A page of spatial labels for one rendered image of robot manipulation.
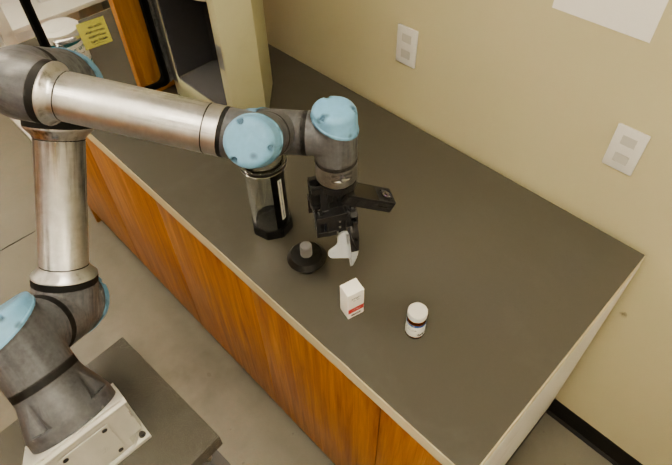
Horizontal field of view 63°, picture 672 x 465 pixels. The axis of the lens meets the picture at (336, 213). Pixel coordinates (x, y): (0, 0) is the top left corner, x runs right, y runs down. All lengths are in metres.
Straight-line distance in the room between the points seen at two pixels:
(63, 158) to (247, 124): 0.40
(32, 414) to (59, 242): 0.29
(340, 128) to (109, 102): 0.34
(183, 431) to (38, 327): 0.33
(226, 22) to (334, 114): 0.66
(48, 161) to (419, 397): 0.80
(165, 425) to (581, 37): 1.15
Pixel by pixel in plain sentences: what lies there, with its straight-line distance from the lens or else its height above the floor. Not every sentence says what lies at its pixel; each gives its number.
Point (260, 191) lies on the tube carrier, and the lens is 1.24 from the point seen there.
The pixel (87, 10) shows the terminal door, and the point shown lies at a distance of 1.67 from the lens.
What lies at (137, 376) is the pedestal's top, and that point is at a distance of 1.22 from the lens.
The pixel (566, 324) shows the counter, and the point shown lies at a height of 0.94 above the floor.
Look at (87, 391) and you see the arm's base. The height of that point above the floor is 1.12.
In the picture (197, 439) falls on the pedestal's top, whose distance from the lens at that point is 1.13.
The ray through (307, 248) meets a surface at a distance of 1.24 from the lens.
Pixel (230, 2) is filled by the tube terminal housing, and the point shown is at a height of 1.34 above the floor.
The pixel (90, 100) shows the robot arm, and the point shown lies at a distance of 0.86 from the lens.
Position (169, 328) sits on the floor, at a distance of 2.41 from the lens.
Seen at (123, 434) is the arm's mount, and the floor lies 1.01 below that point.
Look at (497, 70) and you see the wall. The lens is 1.45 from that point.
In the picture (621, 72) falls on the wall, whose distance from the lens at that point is 1.31.
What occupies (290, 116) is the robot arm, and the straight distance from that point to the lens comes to 0.90.
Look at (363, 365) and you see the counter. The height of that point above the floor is 0.94.
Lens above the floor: 1.97
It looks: 47 degrees down
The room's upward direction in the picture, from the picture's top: 2 degrees counter-clockwise
